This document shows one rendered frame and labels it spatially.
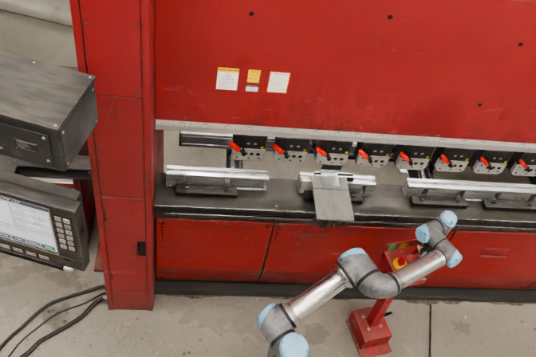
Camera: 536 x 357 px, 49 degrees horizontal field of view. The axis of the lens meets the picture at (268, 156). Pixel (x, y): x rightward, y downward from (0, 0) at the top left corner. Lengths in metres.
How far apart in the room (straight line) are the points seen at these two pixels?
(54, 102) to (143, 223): 1.16
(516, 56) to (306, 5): 0.91
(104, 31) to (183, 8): 0.32
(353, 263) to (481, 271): 1.39
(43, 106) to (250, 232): 1.55
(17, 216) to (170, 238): 1.14
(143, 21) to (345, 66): 0.85
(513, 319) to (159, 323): 2.19
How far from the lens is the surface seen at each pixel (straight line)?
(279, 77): 2.41
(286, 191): 2.97
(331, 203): 2.82
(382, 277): 2.44
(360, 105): 2.57
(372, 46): 2.37
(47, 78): 1.87
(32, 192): 2.02
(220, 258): 3.23
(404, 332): 3.75
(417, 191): 3.12
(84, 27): 2.05
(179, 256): 3.23
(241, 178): 2.87
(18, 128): 1.79
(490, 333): 3.98
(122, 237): 2.91
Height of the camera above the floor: 3.15
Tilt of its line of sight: 47 degrees down
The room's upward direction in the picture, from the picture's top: 12 degrees clockwise
